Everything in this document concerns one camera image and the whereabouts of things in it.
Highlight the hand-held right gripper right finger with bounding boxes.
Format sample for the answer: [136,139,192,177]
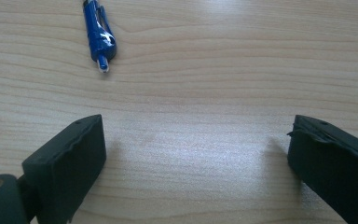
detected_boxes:
[286,114,358,224]

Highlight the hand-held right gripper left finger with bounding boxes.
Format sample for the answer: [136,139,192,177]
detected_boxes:
[21,114,107,224]

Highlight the blue pen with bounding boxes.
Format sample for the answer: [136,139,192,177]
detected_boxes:
[82,0,117,74]

